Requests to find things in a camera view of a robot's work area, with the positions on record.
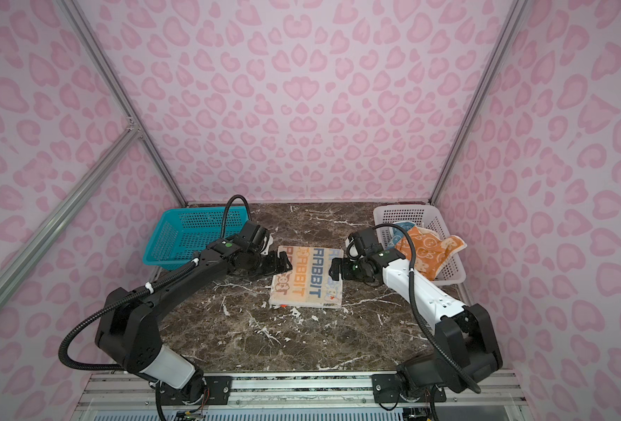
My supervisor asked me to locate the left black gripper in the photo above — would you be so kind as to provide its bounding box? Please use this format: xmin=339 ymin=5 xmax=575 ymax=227
xmin=247 ymin=249 xmax=295 ymax=280

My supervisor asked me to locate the cream rabbit print towel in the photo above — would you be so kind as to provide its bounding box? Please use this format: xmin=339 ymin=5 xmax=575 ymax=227
xmin=268 ymin=246 xmax=344 ymax=309

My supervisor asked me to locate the teal plastic basket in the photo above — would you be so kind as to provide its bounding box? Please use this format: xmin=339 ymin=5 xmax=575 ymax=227
xmin=142 ymin=206 xmax=225 ymax=271

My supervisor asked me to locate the white plastic basket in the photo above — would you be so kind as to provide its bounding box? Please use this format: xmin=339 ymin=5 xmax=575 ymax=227
xmin=373 ymin=205 xmax=467 ymax=286

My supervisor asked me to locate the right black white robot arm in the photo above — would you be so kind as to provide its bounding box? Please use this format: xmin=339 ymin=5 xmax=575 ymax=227
xmin=330 ymin=249 xmax=503 ymax=400

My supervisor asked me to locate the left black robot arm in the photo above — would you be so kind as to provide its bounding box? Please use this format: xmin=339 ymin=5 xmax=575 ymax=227
xmin=95 ymin=237 xmax=293 ymax=401

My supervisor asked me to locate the blue patterned towel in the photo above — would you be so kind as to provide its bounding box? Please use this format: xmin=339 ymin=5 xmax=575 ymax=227
xmin=387 ymin=221 xmax=416 ymax=248

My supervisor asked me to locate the orange patterned towel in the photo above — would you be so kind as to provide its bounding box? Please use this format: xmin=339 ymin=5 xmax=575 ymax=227
xmin=395 ymin=226 xmax=467 ymax=281

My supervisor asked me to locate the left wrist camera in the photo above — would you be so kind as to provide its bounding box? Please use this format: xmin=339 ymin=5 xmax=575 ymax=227
xmin=237 ymin=220 xmax=270 ymax=254

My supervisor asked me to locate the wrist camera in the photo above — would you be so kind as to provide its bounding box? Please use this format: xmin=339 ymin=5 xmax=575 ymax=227
xmin=237 ymin=220 xmax=270 ymax=254
xmin=347 ymin=228 xmax=383 ymax=260

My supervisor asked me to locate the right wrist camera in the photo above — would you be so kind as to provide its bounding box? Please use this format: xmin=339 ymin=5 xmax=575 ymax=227
xmin=347 ymin=228 xmax=383 ymax=260

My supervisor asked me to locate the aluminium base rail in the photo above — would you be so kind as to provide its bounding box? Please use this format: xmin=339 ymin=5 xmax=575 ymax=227
xmin=72 ymin=369 xmax=533 ymax=420

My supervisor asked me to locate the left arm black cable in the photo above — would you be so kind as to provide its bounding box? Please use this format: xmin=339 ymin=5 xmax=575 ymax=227
xmin=57 ymin=194 xmax=254 ymax=372

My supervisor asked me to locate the aluminium frame strut left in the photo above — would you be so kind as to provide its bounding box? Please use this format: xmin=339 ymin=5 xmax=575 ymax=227
xmin=0 ymin=124 xmax=140 ymax=310

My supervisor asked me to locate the aluminium frame post left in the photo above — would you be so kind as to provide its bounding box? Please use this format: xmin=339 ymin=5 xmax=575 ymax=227
xmin=55 ymin=0 xmax=189 ymax=208

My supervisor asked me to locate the aluminium frame post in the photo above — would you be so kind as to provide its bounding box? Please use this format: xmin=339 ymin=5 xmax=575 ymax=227
xmin=428 ymin=0 xmax=533 ymax=206
xmin=55 ymin=0 xmax=189 ymax=208

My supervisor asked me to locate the aluminium frame post right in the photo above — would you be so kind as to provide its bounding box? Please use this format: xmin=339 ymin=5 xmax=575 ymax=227
xmin=428 ymin=0 xmax=533 ymax=206

